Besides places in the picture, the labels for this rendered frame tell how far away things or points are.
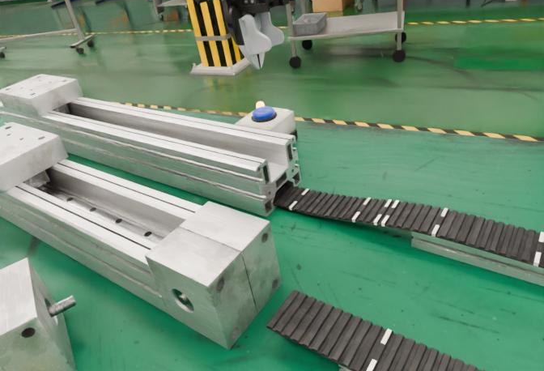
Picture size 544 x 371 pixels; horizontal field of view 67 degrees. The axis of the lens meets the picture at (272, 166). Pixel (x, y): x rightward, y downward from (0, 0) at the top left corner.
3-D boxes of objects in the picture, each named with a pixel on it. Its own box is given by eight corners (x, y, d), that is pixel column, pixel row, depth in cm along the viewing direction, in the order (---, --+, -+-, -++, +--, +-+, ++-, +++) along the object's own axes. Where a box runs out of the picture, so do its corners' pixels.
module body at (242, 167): (301, 181, 66) (295, 134, 62) (265, 218, 59) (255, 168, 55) (46, 117, 110) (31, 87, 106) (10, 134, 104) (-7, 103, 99)
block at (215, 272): (293, 269, 50) (282, 207, 45) (229, 351, 42) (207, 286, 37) (236, 247, 55) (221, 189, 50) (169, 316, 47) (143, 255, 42)
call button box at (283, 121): (298, 138, 78) (294, 108, 75) (269, 164, 72) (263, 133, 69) (265, 133, 83) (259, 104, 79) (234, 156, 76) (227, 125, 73)
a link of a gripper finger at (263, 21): (282, 70, 67) (273, 10, 62) (252, 67, 70) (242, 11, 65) (291, 63, 69) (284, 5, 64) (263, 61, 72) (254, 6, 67)
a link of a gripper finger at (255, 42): (270, 76, 65) (261, 16, 60) (241, 74, 68) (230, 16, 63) (282, 70, 67) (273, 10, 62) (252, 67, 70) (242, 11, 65)
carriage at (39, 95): (88, 107, 95) (77, 78, 91) (44, 128, 88) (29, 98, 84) (53, 100, 104) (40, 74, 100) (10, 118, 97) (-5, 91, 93)
